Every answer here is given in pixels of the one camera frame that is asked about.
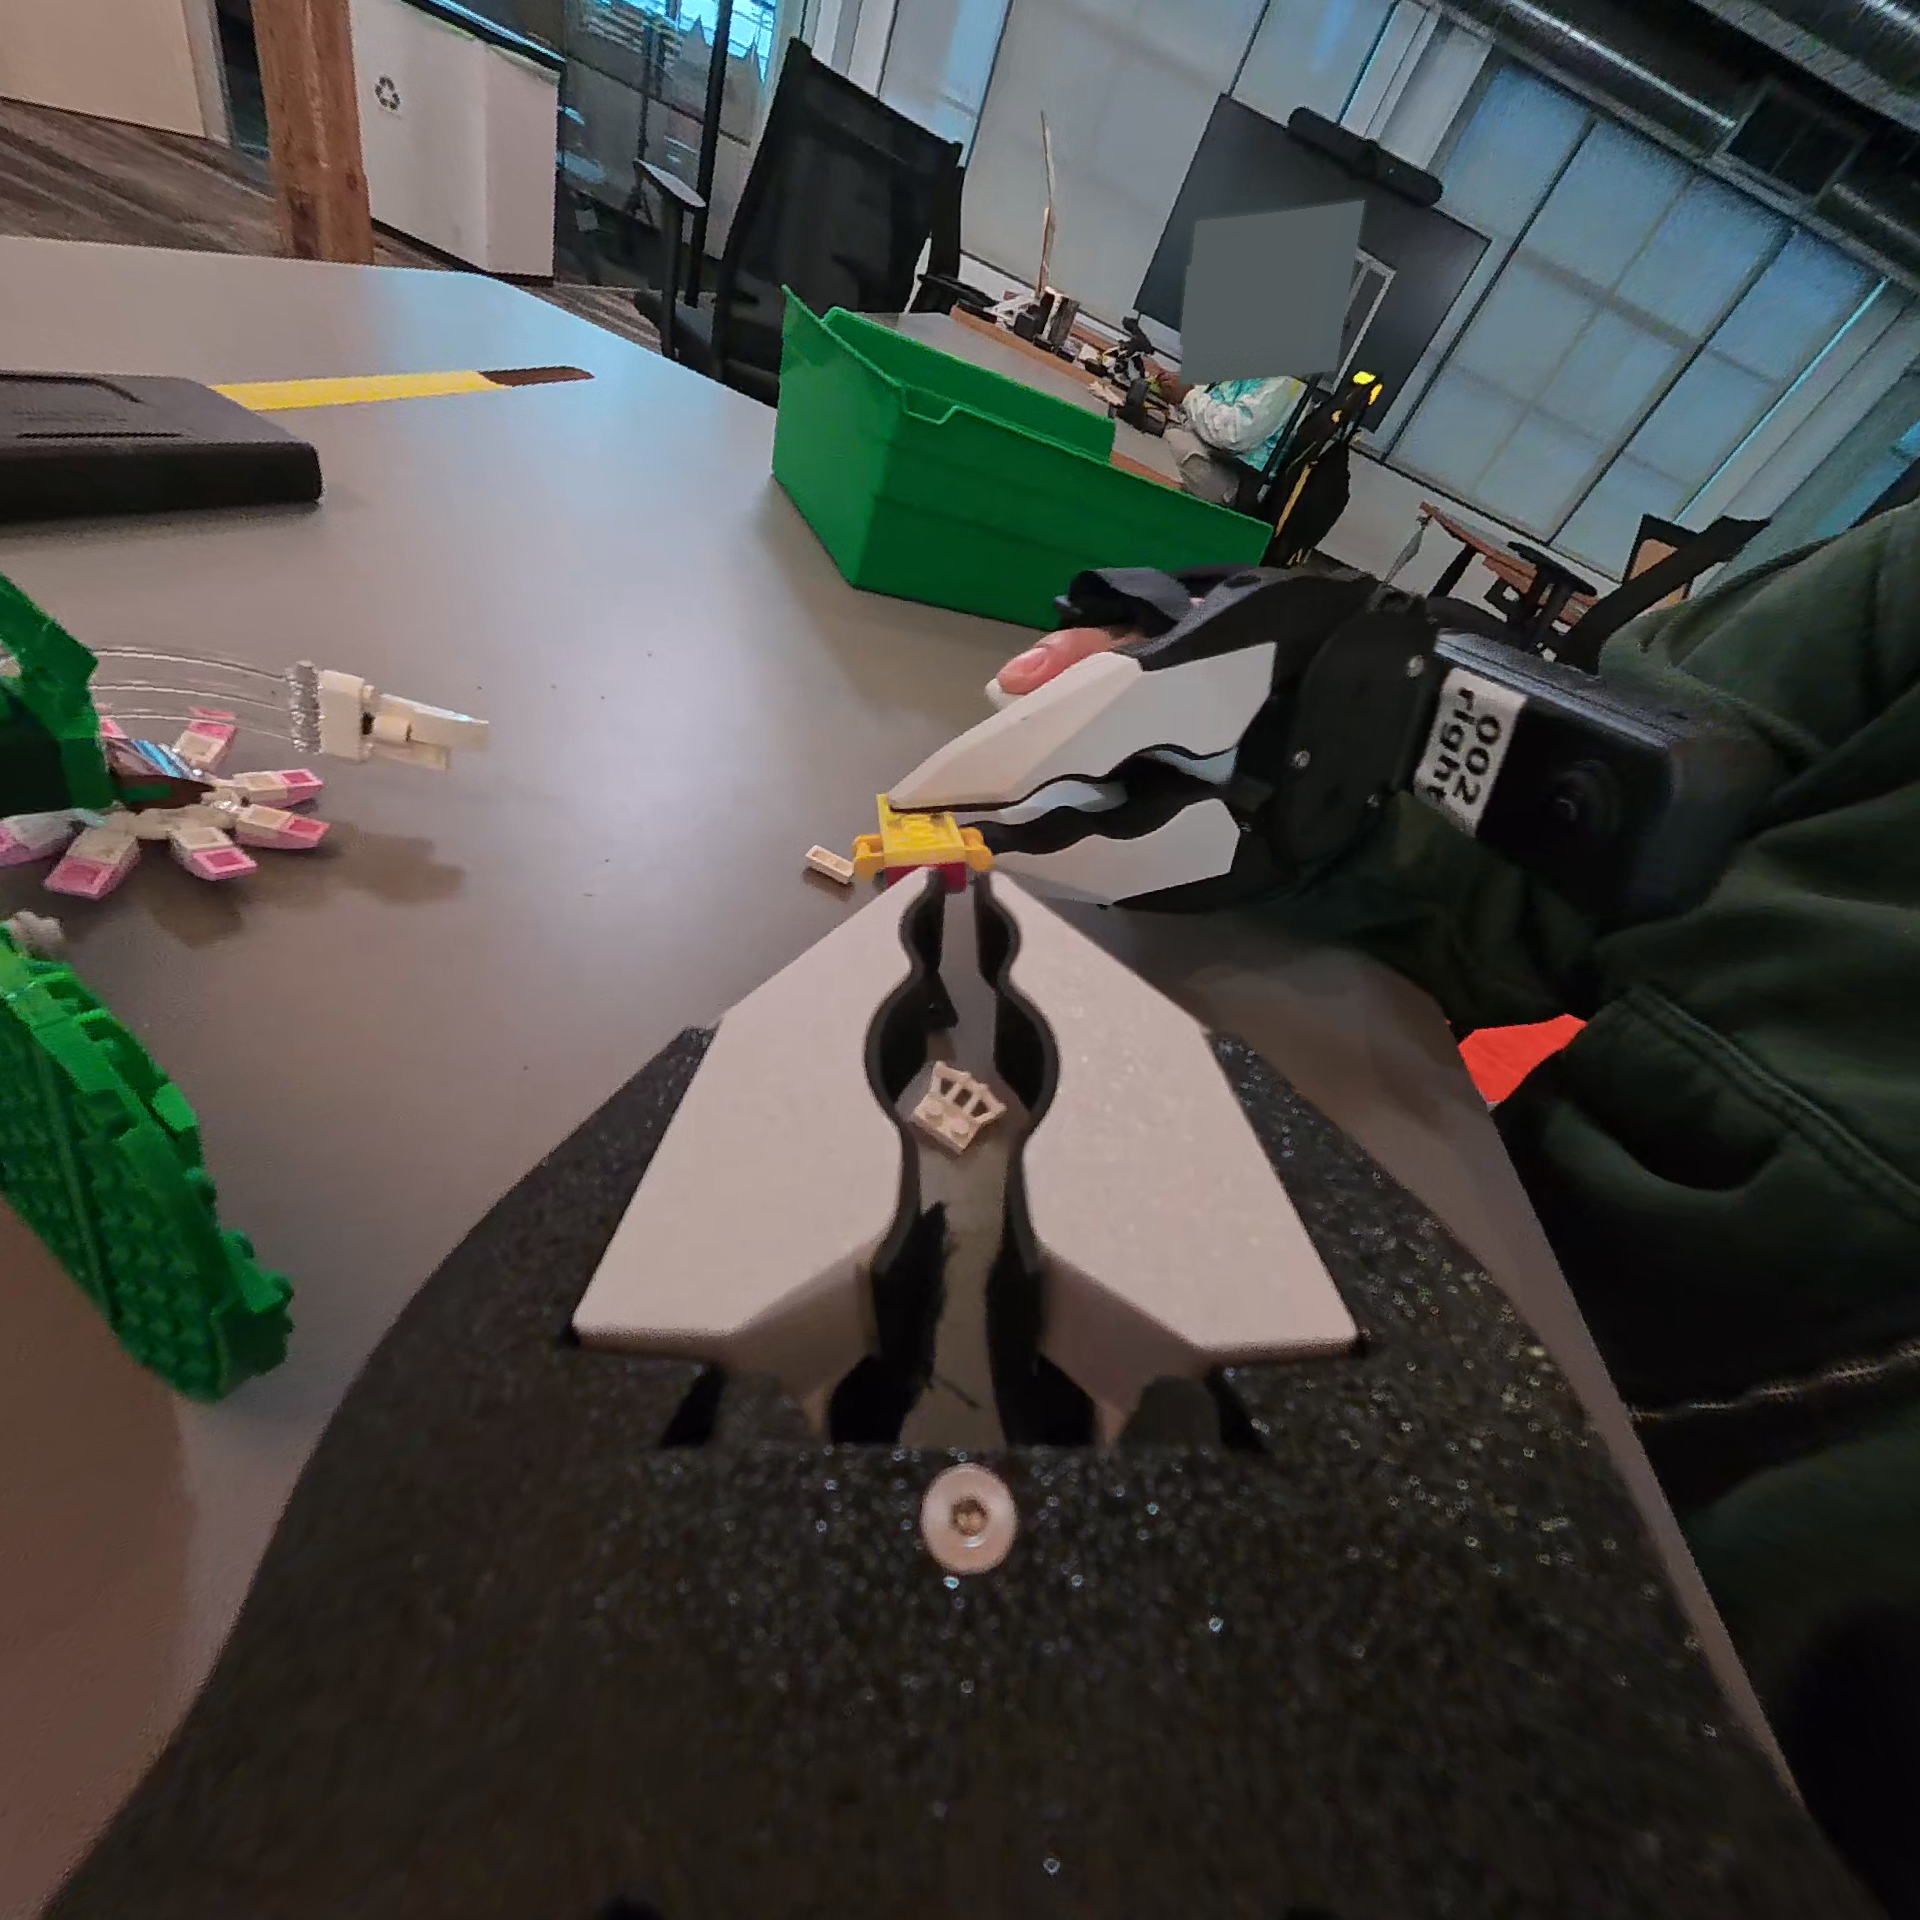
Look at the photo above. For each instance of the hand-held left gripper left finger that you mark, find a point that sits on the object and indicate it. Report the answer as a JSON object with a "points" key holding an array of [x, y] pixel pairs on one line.
{"points": [[750, 1185]]}

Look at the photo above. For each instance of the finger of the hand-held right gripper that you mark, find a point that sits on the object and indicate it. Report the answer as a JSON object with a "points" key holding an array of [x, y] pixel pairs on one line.
{"points": [[1170, 854], [1096, 720]]}

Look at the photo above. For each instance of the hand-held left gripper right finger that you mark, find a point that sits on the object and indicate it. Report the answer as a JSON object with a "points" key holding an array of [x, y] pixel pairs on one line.
{"points": [[1154, 1185]]}

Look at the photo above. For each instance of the yellow and magenta lego piece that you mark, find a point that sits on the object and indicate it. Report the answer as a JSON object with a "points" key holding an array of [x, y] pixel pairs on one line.
{"points": [[922, 838]]}

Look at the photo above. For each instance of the person's right forearm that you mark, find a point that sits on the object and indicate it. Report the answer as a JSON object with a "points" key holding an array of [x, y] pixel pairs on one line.
{"points": [[1724, 961]]}

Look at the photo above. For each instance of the white crown lego piece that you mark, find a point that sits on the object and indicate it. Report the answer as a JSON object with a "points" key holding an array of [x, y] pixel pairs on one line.
{"points": [[953, 1107]]}

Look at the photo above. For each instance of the white lego piece clear stalks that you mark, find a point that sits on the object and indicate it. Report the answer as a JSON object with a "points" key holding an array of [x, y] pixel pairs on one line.
{"points": [[388, 720]]}

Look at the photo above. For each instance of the green lego build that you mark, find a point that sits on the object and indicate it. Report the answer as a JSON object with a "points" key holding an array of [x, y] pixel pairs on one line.
{"points": [[106, 1170]]}

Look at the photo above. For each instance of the pink lego flower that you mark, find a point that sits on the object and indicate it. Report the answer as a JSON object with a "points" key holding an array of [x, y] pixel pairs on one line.
{"points": [[195, 825]]}

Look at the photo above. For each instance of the person's right hand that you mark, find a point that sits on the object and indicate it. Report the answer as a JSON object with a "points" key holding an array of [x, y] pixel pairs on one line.
{"points": [[1049, 660]]}

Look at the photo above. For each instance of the orange flat object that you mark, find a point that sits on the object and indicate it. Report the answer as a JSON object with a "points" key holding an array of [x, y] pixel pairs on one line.
{"points": [[1522, 1059]]}

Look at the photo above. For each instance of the green plastic bin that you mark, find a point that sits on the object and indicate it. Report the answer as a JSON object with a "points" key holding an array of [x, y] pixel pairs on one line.
{"points": [[974, 464]]}

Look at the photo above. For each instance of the black and yellow chair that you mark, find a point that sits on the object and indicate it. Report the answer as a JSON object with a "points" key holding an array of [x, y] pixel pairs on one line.
{"points": [[1319, 464]]}

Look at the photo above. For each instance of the background wooden desk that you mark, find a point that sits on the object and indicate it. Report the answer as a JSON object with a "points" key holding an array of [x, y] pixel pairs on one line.
{"points": [[1035, 360]]}

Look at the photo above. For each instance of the black office chair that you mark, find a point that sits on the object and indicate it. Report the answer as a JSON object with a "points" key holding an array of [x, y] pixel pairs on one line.
{"points": [[839, 211]]}

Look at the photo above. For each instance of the black video bar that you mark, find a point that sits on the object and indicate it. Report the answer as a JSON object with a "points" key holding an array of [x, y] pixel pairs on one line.
{"points": [[1364, 149]]}

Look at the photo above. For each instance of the yellow tape strip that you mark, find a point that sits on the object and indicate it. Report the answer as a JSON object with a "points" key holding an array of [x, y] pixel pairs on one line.
{"points": [[375, 387]]}

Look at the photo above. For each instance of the white recycling bin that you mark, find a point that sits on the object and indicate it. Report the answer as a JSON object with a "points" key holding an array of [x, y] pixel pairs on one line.
{"points": [[451, 128]]}

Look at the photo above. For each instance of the black flat device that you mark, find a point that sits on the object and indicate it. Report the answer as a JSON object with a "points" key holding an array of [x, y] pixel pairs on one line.
{"points": [[143, 442]]}

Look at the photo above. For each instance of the wall television screen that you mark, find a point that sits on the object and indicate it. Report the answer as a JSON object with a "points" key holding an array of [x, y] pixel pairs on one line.
{"points": [[1425, 300]]}

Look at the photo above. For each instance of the wooden post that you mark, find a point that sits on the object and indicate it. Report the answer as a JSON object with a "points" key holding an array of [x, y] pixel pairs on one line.
{"points": [[315, 128]]}

